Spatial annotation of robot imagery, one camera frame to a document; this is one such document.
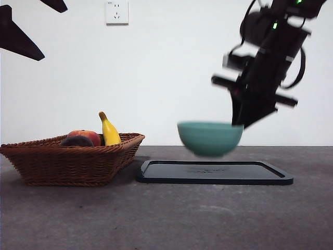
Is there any teal ribbed bowl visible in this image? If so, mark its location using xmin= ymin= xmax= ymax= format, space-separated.
xmin=177 ymin=121 xmax=245 ymax=158

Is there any dark red plum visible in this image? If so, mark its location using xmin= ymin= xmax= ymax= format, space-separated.
xmin=60 ymin=135 xmax=95 ymax=147

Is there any black rectangular tray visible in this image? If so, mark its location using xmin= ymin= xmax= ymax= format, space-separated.
xmin=135 ymin=160 xmax=294 ymax=185

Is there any red orange peach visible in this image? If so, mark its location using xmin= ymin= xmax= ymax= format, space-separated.
xmin=67 ymin=130 xmax=102 ymax=147

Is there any yellow banana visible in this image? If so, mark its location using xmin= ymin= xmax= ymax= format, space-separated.
xmin=98 ymin=111 xmax=122 ymax=146

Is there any brown wicker basket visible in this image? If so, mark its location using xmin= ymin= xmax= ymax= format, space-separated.
xmin=0 ymin=133 xmax=146 ymax=187

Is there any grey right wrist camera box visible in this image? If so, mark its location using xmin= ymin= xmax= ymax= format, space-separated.
xmin=222 ymin=51 xmax=250 ymax=71

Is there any white wall socket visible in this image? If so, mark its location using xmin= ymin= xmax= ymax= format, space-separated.
xmin=105 ymin=1 xmax=129 ymax=26

